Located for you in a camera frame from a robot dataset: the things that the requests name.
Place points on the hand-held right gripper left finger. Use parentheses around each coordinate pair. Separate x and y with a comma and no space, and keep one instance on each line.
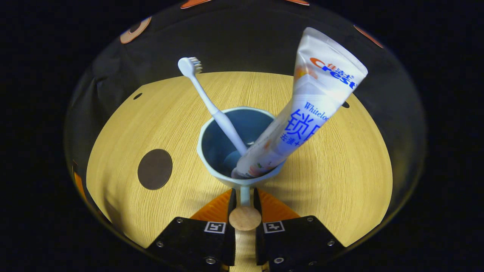
(196,241)

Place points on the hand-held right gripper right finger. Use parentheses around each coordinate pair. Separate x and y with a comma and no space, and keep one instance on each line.
(298,241)

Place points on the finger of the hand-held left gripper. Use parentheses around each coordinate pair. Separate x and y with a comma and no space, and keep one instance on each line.
(78,183)

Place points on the dark brown round coaster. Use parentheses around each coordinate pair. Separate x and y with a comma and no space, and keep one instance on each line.
(155,169)

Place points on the white toothbrush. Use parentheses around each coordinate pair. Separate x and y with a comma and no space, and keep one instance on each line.
(223,121)

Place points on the white toothpaste tube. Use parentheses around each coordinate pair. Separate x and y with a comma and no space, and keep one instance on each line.
(321,87)

